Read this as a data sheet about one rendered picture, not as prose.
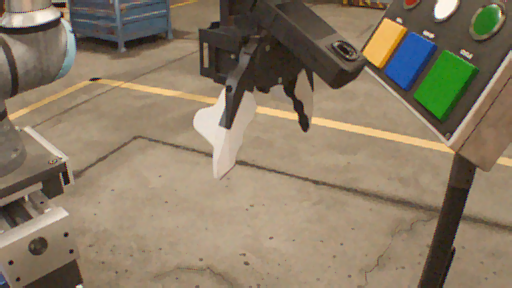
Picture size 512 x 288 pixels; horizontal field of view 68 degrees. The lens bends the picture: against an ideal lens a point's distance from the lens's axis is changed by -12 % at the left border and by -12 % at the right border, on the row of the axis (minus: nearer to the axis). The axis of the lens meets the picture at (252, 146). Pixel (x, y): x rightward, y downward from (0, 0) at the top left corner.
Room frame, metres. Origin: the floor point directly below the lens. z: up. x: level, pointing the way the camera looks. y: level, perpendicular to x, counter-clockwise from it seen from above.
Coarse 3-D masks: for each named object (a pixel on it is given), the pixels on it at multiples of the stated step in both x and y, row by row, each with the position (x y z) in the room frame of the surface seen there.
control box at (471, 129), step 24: (432, 0) 0.61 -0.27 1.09; (480, 0) 0.50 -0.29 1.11; (504, 0) 0.46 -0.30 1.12; (408, 24) 0.63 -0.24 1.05; (432, 24) 0.57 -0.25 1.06; (456, 24) 0.52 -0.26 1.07; (504, 24) 0.43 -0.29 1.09; (456, 48) 0.49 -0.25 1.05; (480, 48) 0.45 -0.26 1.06; (504, 48) 0.41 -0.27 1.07; (384, 72) 0.60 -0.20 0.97; (480, 72) 0.42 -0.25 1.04; (504, 72) 0.39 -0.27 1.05; (408, 96) 0.51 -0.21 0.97; (480, 96) 0.40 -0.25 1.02; (504, 96) 0.39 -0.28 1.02; (432, 120) 0.44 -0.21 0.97; (456, 120) 0.40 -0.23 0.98; (480, 120) 0.39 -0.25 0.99; (504, 120) 0.39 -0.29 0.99; (456, 144) 0.39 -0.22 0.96; (480, 144) 0.39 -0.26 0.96; (504, 144) 0.40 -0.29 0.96; (480, 168) 0.39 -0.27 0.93
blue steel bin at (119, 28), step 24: (72, 0) 5.19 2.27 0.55; (96, 0) 4.81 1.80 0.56; (120, 0) 4.60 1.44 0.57; (144, 0) 4.85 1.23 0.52; (168, 0) 5.11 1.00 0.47; (72, 24) 5.23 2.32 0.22; (96, 24) 4.85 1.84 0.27; (120, 24) 4.55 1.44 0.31; (144, 24) 4.83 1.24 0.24; (168, 24) 5.09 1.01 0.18; (120, 48) 4.53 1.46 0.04
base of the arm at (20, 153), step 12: (0, 120) 0.59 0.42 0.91; (0, 132) 0.58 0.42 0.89; (12, 132) 0.61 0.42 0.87; (0, 144) 0.57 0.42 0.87; (12, 144) 0.60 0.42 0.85; (0, 156) 0.56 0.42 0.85; (12, 156) 0.58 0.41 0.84; (24, 156) 0.61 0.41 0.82; (0, 168) 0.55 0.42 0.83; (12, 168) 0.57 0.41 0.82
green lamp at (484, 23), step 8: (488, 8) 0.47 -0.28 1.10; (496, 8) 0.46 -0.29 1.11; (480, 16) 0.48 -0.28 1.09; (488, 16) 0.46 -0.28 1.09; (496, 16) 0.45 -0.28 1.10; (480, 24) 0.47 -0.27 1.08; (488, 24) 0.45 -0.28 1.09; (496, 24) 0.44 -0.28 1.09; (480, 32) 0.46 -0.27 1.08; (488, 32) 0.45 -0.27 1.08
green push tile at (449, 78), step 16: (448, 64) 0.47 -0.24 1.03; (464, 64) 0.44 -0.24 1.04; (432, 80) 0.48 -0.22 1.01; (448, 80) 0.45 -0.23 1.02; (464, 80) 0.43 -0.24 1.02; (416, 96) 0.49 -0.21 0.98; (432, 96) 0.46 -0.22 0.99; (448, 96) 0.43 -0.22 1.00; (432, 112) 0.44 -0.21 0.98; (448, 112) 0.42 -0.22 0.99
